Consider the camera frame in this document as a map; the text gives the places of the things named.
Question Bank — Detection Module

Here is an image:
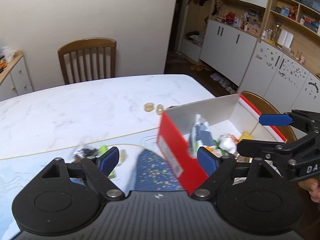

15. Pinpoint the clear bag with black items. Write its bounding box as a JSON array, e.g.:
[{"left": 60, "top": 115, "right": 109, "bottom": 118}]
[{"left": 188, "top": 114, "right": 216, "bottom": 158}]

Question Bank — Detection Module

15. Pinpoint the bag of white beads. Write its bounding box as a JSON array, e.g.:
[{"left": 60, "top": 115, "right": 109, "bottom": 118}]
[{"left": 217, "top": 134, "right": 239, "bottom": 155}]

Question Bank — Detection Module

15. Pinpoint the person's right hand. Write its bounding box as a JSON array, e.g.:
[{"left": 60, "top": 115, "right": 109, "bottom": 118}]
[{"left": 298, "top": 178, "right": 320, "bottom": 203}]

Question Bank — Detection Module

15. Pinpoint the yellow cardboard box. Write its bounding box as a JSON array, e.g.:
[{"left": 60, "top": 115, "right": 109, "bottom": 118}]
[{"left": 238, "top": 131, "right": 253, "bottom": 142}]

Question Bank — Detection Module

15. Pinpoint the bag of dark beads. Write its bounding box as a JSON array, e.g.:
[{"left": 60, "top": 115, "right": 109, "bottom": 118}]
[{"left": 72, "top": 144, "right": 99, "bottom": 163}]

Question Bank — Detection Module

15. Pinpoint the green cylinder tube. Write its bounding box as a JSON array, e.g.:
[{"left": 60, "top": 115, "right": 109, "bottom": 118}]
[{"left": 97, "top": 147, "right": 119, "bottom": 177}]

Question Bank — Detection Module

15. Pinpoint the red and white cardboard box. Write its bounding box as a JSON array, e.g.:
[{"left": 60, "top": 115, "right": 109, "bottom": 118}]
[{"left": 157, "top": 94, "right": 287, "bottom": 194}]

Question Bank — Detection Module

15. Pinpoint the brown wooden chair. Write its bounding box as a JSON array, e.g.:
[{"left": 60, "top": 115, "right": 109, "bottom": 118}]
[{"left": 57, "top": 37, "right": 117, "bottom": 85}]

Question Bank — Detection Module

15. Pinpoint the white sideboard cabinet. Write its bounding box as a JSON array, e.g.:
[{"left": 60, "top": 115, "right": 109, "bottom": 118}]
[{"left": 0, "top": 51, "right": 34, "bottom": 101}]

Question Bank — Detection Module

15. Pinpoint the white wall cabinet unit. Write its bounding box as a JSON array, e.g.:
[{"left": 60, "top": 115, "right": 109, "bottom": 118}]
[{"left": 178, "top": 0, "right": 319, "bottom": 112}]

